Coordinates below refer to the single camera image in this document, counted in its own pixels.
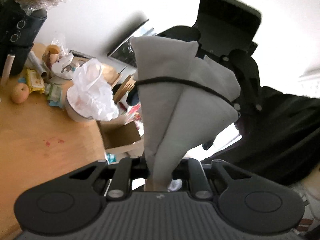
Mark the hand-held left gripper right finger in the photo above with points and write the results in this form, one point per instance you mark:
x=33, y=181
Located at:
x=186, y=170

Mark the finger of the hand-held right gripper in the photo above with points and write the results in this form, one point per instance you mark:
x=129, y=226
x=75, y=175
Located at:
x=182, y=32
x=250, y=80

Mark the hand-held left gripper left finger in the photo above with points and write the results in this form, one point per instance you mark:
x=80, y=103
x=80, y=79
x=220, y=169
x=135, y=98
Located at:
x=138, y=170

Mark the black rubber band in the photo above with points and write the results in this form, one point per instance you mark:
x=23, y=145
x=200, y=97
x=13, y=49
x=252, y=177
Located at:
x=175, y=79

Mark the white shopping bag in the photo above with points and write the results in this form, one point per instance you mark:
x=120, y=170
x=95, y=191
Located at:
x=175, y=110

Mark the crumpled white plastic bag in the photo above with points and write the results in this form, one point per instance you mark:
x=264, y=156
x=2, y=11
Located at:
x=95, y=90

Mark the cardboard box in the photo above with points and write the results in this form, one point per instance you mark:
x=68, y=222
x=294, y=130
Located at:
x=120, y=135

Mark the paper bowl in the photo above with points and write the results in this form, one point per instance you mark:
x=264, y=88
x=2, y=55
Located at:
x=75, y=110

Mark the brown paper roll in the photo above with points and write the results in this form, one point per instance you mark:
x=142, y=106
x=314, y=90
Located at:
x=51, y=53

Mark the yellow packet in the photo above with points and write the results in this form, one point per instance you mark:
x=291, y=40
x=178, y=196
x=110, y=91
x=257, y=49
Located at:
x=35, y=80

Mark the apple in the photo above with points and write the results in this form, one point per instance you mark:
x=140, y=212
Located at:
x=19, y=93

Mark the foil roll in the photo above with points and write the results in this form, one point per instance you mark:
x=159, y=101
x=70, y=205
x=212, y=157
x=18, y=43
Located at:
x=37, y=65

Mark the black air fryer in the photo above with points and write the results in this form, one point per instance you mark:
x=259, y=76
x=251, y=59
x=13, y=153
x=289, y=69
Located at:
x=17, y=35

